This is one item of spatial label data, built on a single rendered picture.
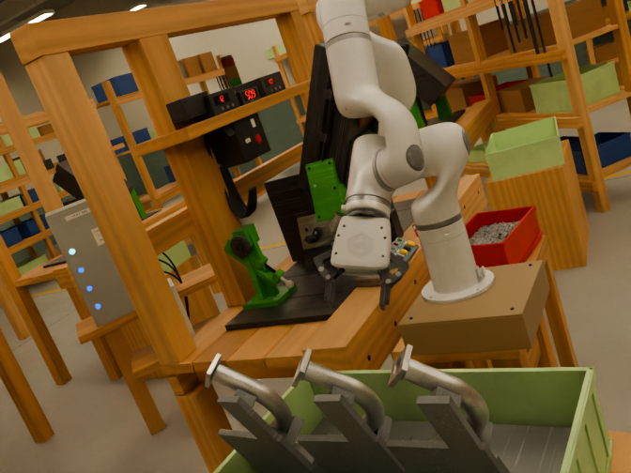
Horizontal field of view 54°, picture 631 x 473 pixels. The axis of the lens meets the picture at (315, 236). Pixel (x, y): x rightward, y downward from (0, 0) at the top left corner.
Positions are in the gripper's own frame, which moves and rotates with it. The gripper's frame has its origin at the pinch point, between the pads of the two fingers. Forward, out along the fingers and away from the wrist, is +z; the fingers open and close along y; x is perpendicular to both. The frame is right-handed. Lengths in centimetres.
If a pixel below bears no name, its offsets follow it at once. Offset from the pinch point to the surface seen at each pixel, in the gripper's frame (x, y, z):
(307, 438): 1.0, -5.4, 23.4
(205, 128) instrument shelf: 57, -66, -71
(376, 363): 69, -5, -3
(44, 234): 636, -589, -256
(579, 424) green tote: 0.4, 35.7, 16.4
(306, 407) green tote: 35.7, -14.6, 14.6
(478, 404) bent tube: -14.0, 20.6, 17.2
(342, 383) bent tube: -10.1, 1.2, 15.8
